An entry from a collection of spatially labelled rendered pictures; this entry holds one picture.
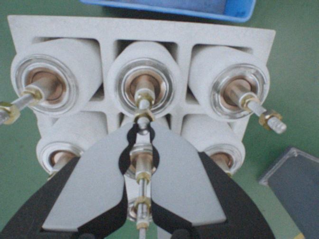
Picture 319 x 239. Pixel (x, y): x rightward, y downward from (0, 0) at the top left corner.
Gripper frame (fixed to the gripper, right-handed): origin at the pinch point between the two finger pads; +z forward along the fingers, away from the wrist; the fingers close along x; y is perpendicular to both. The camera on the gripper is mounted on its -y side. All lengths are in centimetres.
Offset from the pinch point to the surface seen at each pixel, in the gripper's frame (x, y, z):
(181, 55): 5.4, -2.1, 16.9
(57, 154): -13.6, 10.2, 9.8
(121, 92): -2.9, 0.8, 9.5
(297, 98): 44, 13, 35
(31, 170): -42, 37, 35
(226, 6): 17.8, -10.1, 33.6
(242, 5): 18.0, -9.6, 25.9
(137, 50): -0.7, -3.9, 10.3
